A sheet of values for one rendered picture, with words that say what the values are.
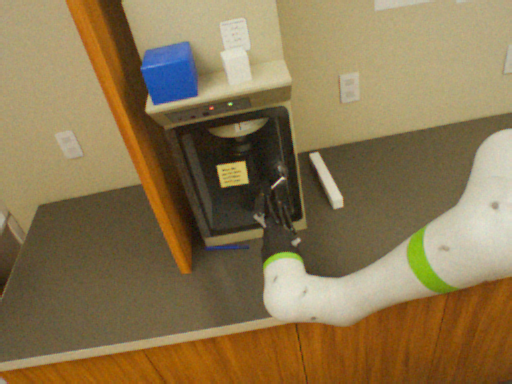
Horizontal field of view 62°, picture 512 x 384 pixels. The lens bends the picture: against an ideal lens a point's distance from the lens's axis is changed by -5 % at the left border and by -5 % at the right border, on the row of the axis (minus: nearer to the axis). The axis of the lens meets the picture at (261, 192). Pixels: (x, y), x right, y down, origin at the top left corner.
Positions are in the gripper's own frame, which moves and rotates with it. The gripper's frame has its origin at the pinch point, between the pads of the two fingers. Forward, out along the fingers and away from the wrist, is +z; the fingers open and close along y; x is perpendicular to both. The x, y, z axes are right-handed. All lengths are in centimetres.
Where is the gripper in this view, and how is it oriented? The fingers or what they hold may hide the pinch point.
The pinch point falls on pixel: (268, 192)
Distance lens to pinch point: 120.0
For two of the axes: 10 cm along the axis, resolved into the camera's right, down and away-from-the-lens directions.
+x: -6.3, 6.4, 4.4
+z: -1.1, -6.4, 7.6
